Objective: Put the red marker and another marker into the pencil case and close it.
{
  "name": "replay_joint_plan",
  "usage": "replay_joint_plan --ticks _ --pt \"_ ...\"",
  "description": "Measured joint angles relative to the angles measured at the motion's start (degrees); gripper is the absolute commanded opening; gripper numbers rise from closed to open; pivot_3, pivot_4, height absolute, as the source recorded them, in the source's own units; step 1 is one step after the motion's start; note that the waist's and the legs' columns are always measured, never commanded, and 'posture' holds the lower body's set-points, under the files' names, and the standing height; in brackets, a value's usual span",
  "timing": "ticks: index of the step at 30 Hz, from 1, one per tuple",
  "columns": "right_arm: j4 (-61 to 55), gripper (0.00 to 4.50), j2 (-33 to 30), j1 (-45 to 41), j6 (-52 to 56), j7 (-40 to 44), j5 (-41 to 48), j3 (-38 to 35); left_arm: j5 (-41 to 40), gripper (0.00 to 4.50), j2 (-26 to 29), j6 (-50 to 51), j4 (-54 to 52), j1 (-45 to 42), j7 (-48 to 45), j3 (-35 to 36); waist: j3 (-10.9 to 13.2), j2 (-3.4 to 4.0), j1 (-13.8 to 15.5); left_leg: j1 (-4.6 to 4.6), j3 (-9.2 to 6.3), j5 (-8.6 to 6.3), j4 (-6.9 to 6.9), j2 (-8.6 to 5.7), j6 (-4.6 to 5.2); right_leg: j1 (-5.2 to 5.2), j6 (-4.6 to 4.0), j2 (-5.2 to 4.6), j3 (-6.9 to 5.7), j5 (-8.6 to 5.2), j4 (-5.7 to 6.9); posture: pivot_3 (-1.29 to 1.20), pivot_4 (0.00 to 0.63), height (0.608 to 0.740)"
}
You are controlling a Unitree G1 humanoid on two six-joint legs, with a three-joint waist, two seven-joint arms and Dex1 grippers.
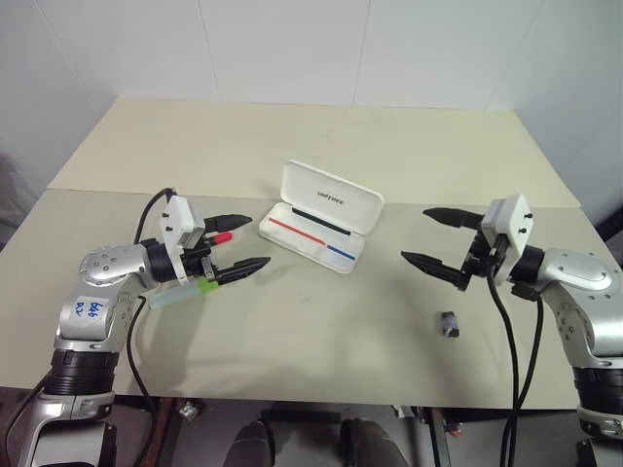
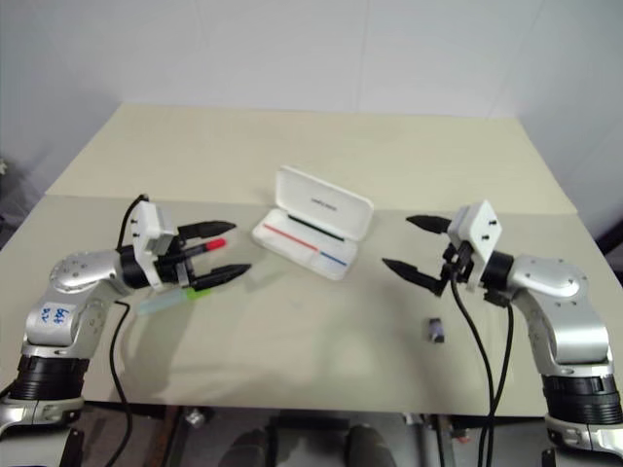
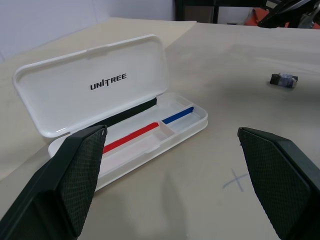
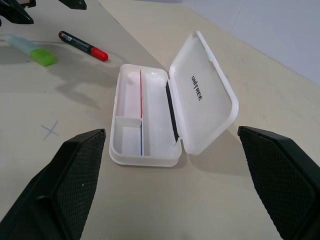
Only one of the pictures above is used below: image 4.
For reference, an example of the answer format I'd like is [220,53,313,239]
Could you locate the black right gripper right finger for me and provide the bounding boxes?
[237,125,320,240]

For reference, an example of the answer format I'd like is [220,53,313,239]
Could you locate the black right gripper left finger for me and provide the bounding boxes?
[0,128,107,240]

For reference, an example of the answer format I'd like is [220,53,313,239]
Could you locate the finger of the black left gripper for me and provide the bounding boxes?
[58,0,88,11]
[0,0,35,25]

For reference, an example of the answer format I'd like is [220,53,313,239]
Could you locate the white plastic box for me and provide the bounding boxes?
[108,30,240,168]

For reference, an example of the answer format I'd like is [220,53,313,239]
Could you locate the black marker with red cap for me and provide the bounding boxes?
[57,30,110,62]

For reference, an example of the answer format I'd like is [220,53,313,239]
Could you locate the translucent highlighter with green cap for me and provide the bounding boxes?
[0,33,57,67]

